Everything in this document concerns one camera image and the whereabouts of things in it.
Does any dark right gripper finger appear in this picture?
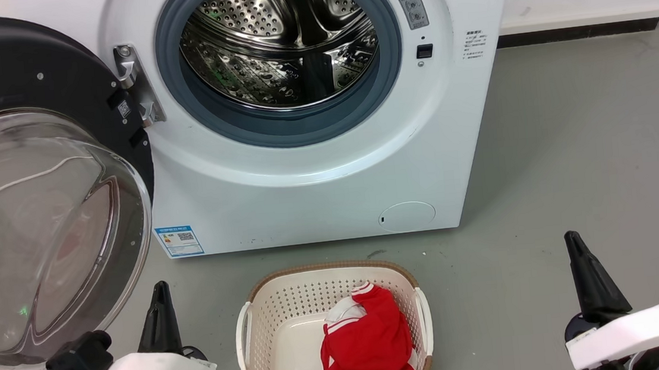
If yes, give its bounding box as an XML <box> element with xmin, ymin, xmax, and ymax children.
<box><xmin>571</xmin><ymin>226</ymin><xmax>633</xmax><ymax>324</ymax></box>
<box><xmin>565</xmin><ymin>228</ymin><xmax>607</xmax><ymax>324</ymax></box>

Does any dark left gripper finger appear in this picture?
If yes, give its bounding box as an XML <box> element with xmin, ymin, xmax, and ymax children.
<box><xmin>133</xmin><ymin>282</ymin><xmax>169</xmax><ymax>354</ymax></box>
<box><xmin>162</xmin><ymin>280</ymin><xmax>185</xmax><ymax>352</ymax></box>

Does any black round glass washer door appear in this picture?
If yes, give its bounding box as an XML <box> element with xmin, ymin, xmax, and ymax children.
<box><xmin>0</xmin><ymin>2</ymin><xmax>172</xmax><ymax>370</ymax></box>

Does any white front-load washing machine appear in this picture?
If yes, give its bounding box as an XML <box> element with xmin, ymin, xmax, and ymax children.
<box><xmin>21</xmin><ymin>0</ymin><xmax>540</xmax><ymax>270</ymax></box>

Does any silver metal door hinge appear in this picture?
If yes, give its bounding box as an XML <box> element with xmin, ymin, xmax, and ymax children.
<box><xmin>113</xmin><ymin>42</ymin><xmax>168</xmax><ymax>130</ymax></box>

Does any blue energy label sticker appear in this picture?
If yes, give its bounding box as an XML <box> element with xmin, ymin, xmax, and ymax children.
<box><xmin>154</xmin><ymin>224</ymin><xmax>205</xmax><ymax>259</ymax></box>

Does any cream perforated laundry basket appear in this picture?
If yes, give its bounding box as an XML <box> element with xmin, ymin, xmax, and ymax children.
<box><xmin>230</xmin><ymin>254</ymin><xmax>437</xmax><ymax>370</ymax></box>

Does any red and white garment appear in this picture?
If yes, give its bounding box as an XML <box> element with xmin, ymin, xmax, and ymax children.
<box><xmin>315</xmin><ymin>279</ymin><xmax>419</xmax><ymax>370</ymax></box>

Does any round white filter cover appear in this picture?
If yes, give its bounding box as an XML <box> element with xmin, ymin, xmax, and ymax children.
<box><xmin>377</xmin><ymin>200</ymin><xmax>438</xmax><ymax>235</ymax></box>

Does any steel perforated washer drum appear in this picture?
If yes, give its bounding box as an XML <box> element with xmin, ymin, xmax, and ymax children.
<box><xmin>176</xmin><ymin>0</ymin><xmax>385</xmax><ymax>118</ymax></box>

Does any grey warning label sticker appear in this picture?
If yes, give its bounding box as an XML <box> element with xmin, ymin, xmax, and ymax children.
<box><xmin>390</xmin><ymin>0</ymin><xmax>431</xmax><ymax>33</ymax></box>

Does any thick white floor cable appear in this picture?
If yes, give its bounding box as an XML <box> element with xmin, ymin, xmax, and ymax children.
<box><xmin>0</xmin><ymin>153</ymin><xmax>99</xmax><ymax>212</ymax></box>

